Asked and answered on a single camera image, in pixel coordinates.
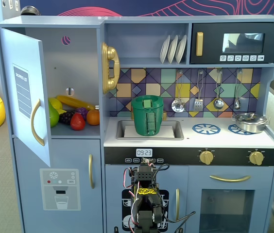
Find white toy plate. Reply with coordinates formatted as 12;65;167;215
159;34;171;64
175;34;188;64
167;34;179;64

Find dark purple toy grapes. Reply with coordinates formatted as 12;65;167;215
58;110;76;126

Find blue toy kitchen unit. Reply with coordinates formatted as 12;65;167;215
0;15;274;233

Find red toy strawberry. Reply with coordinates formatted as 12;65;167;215
70;113;86;131

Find black microwave door gold handle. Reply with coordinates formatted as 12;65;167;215
190;23;274;65

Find black round object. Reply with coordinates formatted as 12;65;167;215
20;6;41;17

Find steel pot with lid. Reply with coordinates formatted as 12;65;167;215
231;112;271;134

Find blue oven door with window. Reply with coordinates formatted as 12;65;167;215
188;166;274;233

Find light purple toy grapes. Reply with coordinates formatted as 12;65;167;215
75;107;89;121

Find red white servo cable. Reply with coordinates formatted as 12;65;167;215
123;167;140;226

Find metal ladle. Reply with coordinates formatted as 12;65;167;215
213;69;225;110

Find blue fridge door water dispenser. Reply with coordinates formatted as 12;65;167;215
13;138;103;233

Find metal slotted spatula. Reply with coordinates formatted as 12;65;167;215
193;70;205;112

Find yellow toy lemon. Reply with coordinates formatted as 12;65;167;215
48;97;63;110

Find black cable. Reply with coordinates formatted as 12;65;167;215
151;164;197;233

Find gold stove knob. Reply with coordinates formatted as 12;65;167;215
249;150;265;166
199;150;214;166

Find metal spoon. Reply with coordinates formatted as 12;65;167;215
233;69;243;110

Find orange toy fruit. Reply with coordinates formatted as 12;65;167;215
86;109;101;126

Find blue cabinet door shopping list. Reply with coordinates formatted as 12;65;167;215
0;27;52;168

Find blue dishwasher door gold handle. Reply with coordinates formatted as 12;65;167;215
105;164;189;233

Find metal slotted skimmer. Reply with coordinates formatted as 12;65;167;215
171;70;186;114

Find grey sink basin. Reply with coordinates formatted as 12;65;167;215
116;120;185;141

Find green toy pear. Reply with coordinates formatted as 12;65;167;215
48;101;60;128

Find green printed plastic cup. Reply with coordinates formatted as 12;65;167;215
130;95;165;136

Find yellow toy banana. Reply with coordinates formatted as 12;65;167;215
56;95;96;111

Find gold toy telephone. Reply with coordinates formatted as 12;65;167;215
101;41;121;95

